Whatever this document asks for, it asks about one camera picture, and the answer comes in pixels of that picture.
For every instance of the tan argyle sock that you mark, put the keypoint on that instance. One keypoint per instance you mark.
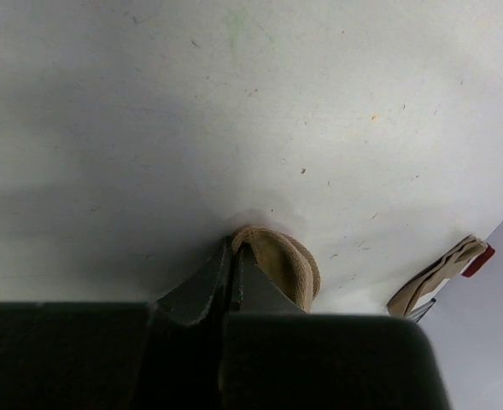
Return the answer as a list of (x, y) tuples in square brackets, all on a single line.
[(284, 260)]

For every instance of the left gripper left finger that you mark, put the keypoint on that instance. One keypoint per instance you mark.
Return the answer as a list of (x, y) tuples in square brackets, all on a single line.
[(201, 293)]

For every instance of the tan sock maroon stripes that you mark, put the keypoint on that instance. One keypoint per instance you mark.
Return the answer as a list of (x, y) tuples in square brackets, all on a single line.
[(418, 295)]

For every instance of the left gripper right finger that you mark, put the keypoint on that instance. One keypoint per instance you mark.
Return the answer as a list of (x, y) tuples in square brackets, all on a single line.
[(253, 292)]

